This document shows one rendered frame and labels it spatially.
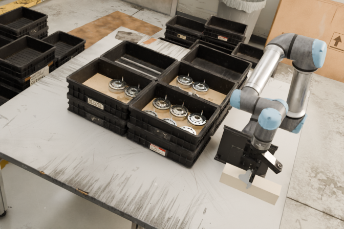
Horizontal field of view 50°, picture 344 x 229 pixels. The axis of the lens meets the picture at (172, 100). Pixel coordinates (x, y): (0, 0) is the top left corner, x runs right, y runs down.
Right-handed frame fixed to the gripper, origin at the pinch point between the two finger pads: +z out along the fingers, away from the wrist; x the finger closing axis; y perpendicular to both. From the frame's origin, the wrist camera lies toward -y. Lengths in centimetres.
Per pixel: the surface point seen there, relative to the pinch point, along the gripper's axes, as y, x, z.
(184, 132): 36.4, -17.3, 3.8
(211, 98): 37, -66, 13
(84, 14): 263, -265, 96
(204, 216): 13.2, 5.3, 26.4
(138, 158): 56, -11, 26
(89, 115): 92, -21, 22
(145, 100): 66, -35, 9
